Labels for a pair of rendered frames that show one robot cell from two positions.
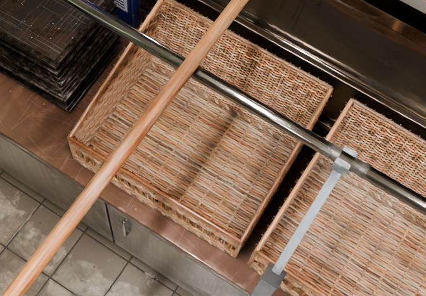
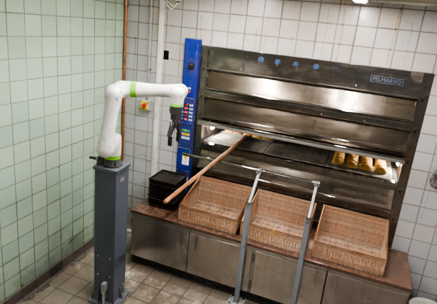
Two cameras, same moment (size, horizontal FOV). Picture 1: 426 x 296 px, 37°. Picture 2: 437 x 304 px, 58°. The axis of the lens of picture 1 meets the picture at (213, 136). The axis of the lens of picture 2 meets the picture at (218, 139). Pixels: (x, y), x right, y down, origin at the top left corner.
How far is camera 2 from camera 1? 256 cm
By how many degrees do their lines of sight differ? 48
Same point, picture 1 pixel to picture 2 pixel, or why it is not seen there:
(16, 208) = (143, 273)
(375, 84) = (263, 179)
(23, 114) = (158, 212)
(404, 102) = (272, 181)
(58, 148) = (172, 217)
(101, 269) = (181, 286)
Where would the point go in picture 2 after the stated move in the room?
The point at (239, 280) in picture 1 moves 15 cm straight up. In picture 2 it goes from (238, 239) to (240, 222)
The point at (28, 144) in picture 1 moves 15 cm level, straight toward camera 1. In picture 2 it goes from (162, 217) to (171, 224)
